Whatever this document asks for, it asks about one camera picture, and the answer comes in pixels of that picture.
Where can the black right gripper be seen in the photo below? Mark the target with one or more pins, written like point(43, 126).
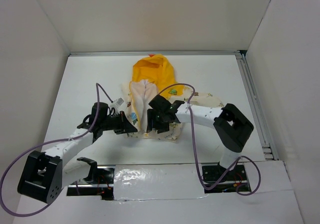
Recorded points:
point(151, 114)

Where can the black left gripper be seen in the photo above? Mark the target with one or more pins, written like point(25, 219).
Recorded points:
point(124, 125)

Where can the dinosaur print hooded baby jacket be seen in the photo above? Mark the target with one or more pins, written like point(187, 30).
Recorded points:
point(153, 94)

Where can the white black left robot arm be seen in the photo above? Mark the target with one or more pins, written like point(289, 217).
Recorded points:
point(45, 174)

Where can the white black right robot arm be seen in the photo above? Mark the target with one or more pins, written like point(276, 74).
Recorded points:
point(232, 127)

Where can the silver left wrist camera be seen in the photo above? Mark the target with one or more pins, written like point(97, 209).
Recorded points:
point(118, 102)

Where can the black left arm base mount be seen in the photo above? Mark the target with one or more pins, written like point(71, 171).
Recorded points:
point(92, 179)

